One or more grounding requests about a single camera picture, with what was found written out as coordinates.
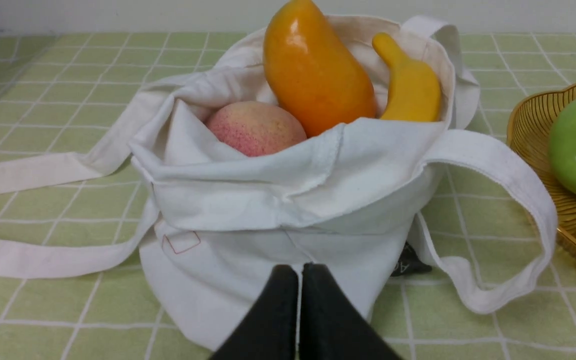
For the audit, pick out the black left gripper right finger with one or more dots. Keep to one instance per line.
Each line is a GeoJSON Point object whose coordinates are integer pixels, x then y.
{"type": "Point", "coordinates": [330, 327]}

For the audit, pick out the orange mango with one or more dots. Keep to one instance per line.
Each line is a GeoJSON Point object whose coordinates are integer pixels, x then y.
{"type": "Point", "coordinates": [311, 72]}

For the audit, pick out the yellow banana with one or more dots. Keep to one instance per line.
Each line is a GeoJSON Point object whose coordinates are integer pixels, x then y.
{"type": "Point", "coordinates": [414, 91]}

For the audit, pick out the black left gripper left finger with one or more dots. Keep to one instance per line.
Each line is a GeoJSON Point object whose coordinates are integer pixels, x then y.
{"type": "Point", "coordinates": [269, 329]}

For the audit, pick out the green checkered tablecloth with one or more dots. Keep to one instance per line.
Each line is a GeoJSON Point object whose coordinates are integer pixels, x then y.
{"type": "Point", "coordinates": [62, 93]}

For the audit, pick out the pink peach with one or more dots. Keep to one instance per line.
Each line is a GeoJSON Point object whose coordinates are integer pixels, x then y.
{"type": "Point", "coordinates": [256, 128]}

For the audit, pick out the white cloth tote bag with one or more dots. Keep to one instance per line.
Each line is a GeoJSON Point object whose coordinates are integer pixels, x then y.
{"type": "Point", "coordinates": [217, 222]}

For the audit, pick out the black bag label tag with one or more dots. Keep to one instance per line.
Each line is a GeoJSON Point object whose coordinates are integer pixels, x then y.
{"type": "Point", "coordinates": [409, 263]}

